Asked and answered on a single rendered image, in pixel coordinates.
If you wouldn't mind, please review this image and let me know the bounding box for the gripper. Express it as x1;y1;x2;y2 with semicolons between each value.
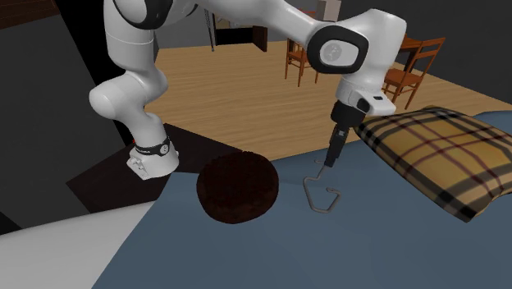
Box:
323;99;368;169

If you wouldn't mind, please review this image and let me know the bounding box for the brown wooden chair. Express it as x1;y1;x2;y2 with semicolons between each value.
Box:
381;36;447;111
284;37;321;88

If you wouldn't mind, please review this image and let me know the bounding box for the dark brown round cushion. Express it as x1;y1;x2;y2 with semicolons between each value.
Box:
195;150;280;225

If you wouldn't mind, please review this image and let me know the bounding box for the tan plaid pillow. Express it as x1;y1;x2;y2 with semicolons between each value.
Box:
353;105;512;223

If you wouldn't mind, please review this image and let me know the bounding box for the blue bed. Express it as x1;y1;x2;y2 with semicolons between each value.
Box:
0;110;512;289

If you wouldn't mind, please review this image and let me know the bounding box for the dark wooden desk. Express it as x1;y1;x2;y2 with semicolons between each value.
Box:
204;9;269;53

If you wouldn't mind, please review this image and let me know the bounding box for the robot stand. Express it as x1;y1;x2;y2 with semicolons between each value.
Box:
66;122;246;215

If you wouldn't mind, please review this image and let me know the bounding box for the grey metal wire hanger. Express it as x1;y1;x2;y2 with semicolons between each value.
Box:
302;159;342;214

